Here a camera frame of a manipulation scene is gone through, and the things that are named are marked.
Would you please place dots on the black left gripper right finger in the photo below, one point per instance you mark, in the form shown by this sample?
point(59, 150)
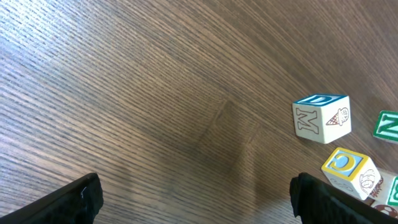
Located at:
point(316, 202)

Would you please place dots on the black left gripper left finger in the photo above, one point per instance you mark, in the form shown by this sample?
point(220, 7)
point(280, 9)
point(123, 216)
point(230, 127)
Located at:
point(78, 202)

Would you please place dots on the letter A soccer block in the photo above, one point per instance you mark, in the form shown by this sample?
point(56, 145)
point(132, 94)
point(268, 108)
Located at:
point(390, 210)

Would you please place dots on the green letter N block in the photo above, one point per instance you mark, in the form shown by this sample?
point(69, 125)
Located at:
point(386, 126)

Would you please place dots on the green letter B pineapple block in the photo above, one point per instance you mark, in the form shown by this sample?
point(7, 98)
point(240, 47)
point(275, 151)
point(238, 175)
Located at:
point(383, 188)

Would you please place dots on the letter Z block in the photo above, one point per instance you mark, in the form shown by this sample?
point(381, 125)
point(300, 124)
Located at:
point(322, 117)

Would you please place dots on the yellow letter C block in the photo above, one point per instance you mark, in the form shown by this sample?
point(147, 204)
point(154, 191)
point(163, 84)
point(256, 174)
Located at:
point(351, 172)

